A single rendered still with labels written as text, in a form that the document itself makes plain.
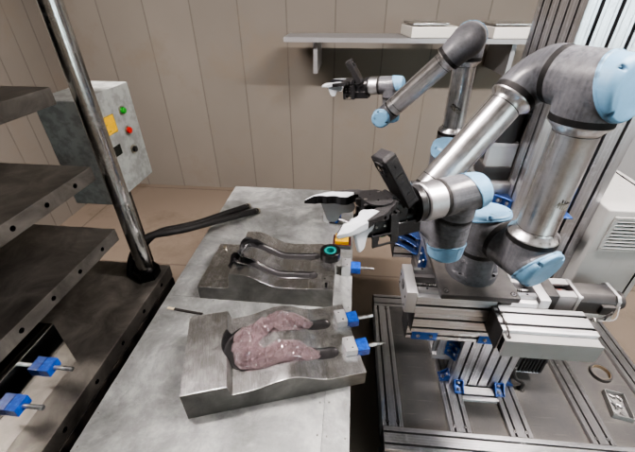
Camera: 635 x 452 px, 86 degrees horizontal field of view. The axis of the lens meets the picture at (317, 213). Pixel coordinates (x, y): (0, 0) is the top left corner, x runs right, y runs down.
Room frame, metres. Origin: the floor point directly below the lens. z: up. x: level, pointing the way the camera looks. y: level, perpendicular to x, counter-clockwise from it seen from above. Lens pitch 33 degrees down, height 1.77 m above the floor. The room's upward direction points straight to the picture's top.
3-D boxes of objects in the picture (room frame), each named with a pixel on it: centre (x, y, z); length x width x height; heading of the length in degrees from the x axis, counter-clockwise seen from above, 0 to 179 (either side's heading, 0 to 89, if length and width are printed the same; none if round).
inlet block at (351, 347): (0.67, -0.14, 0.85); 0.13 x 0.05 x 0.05; 102
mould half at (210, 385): (0.66, 0.13, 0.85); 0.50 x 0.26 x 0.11; 102
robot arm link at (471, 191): (0.59, -0.28, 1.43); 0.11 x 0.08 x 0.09; 111
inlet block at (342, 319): (0.77, -0.12, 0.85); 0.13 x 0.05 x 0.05; 102
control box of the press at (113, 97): (1.30, 0.86, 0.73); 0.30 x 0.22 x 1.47; 175
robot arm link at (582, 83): (0.68, -0.53, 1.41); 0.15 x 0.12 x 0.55; 21
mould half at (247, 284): (1.02, 0.18, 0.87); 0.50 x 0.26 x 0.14; 85
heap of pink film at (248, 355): (0.67, 0.13, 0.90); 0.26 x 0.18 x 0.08; 102
